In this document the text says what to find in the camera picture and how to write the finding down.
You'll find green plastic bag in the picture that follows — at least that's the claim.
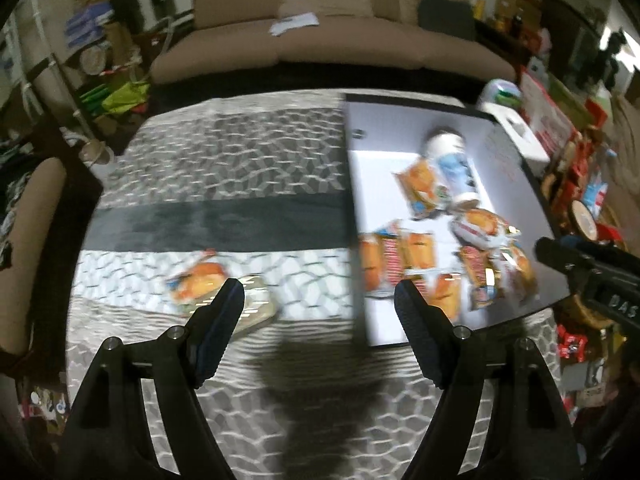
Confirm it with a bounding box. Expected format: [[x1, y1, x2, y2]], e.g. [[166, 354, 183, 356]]
[[101, 82, 151, 117]]

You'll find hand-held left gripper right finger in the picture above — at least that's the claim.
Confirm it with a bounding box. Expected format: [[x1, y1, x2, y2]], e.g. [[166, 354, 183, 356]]
[[394, 280, 576, 480]]

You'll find white bottle with blue label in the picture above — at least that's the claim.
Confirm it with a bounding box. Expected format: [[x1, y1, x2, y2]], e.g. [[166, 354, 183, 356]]
[[424, 129, 482, 209]]

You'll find grey patterned blanket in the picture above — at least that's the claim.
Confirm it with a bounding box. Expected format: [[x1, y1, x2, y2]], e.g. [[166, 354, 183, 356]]
[[65, 89, 558, 480]]

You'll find white tissue box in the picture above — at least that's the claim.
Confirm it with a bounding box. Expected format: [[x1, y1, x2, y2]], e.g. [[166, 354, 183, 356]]
[[494, 104, 552, 162]]

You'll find white paper sheet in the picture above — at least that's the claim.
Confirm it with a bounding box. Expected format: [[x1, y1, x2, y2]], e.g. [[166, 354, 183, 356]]
[[269, 12, 320, 37]]

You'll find pile of cake snack packets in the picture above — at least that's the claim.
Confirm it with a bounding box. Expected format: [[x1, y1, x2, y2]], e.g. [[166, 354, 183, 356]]
[[359, 157, 540, 325]]

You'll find gold tin can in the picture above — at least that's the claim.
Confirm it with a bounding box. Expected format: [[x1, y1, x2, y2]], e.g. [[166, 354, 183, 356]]
[[232, 275, 279, 337]]

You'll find dark grey cushion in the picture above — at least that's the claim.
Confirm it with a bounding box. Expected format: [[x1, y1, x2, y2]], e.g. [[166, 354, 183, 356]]
[[419, 0, 477, 40]]

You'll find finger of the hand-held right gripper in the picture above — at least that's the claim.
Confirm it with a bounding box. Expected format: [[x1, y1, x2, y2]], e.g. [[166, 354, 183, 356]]
[[534, 236, 609, 282]]

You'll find beige sofa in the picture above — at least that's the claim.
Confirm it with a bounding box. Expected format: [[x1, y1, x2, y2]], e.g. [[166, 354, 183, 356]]
[[150, 0, 516, 87]]

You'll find single orange cake packet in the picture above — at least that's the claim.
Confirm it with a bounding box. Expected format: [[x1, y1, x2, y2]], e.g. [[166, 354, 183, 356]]
[[167, 249, 232, 317]]

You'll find white and green tub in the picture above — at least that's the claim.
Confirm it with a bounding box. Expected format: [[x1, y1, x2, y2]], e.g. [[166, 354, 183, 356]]
[[479, 79, 522, 112]]

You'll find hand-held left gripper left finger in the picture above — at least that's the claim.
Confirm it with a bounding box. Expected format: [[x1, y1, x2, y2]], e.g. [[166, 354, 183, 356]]
[[57, 277, 246, 480]]

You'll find black box with white inside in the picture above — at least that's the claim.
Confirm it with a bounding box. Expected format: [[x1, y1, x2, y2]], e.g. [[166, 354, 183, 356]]
[[344, 92, 572, 349]]

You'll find beige armchair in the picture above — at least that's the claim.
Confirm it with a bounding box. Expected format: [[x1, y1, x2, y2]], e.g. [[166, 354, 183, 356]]
[[0, 156, 69, 357]]

